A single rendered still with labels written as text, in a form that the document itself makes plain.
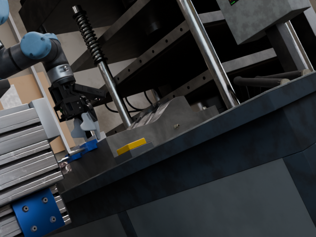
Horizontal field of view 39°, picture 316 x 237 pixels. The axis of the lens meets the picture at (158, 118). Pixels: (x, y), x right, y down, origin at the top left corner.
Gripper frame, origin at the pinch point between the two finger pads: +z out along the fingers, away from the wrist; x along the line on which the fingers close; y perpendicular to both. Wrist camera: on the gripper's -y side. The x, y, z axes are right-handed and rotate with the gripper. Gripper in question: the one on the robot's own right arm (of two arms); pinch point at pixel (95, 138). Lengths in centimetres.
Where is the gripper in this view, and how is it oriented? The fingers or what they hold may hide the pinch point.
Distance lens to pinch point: 140.9
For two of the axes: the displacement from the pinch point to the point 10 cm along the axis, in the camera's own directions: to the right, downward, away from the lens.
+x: 5.7, -3.3, -7.5
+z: 4.2, 9.1, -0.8
